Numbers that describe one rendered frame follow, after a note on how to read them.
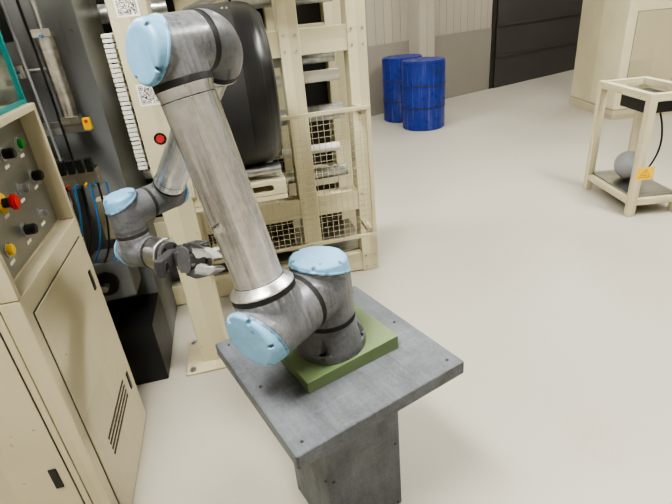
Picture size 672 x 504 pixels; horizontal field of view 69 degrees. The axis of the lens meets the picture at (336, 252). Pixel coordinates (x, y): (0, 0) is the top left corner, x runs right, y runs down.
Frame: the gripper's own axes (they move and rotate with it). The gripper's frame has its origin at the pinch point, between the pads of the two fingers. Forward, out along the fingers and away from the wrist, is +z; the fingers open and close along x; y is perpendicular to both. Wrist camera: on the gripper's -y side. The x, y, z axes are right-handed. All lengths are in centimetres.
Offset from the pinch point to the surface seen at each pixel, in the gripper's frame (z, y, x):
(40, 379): -38, -28, 27
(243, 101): -24, 45, -42
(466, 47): -112, 692, -141
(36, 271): -44.3, -20.0, 1.4
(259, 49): -20, 51, -58
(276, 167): -28, 67, -18
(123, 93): -69, 35, -47
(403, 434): 26, 61, 80
